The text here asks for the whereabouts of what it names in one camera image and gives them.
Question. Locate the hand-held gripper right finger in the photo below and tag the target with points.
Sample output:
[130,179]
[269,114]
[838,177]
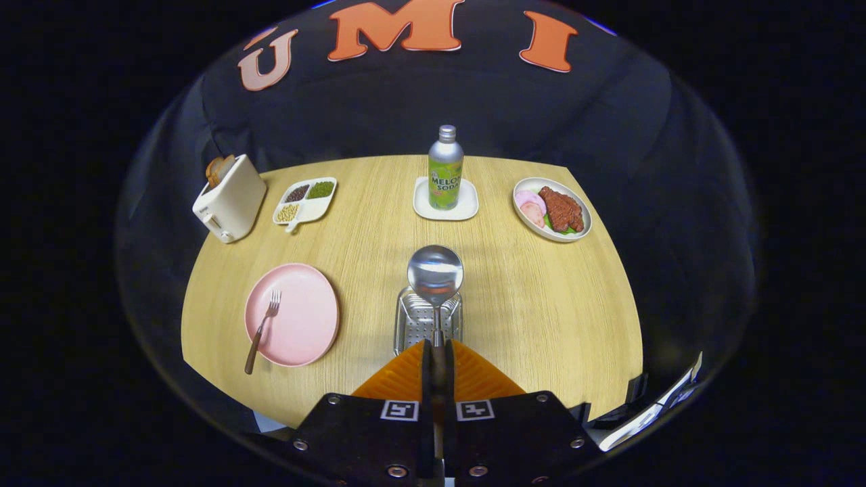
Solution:
[449,379]

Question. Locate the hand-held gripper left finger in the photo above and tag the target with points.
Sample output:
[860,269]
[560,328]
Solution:
[427,379]

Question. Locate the metal drainer basket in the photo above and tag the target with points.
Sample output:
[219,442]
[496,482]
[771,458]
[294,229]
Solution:
[413,331]

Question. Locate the pink plate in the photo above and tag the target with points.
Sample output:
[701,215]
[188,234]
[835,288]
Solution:
[304,318]

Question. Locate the white square coaster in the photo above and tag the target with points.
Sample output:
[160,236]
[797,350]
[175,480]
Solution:
[423,210]

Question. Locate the green lettuce leaf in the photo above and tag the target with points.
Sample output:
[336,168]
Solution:
[570,230]

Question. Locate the pink ham slices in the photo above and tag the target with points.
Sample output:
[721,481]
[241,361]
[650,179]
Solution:
[530,203]

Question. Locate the brown meat piece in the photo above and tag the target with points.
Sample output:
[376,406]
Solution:
[560,210]

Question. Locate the green soda bottle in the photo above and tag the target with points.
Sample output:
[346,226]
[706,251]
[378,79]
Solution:
[445,176]

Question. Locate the white divided snack dish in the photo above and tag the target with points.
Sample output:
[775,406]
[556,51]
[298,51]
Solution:
[308,211]

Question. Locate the white oval food plate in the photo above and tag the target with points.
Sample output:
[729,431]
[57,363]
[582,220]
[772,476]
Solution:
[565,187]

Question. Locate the white toaster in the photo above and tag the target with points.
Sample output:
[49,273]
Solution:
[233,203]

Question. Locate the toast slice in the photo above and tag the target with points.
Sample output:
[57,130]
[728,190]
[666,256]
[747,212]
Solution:
[216,169]

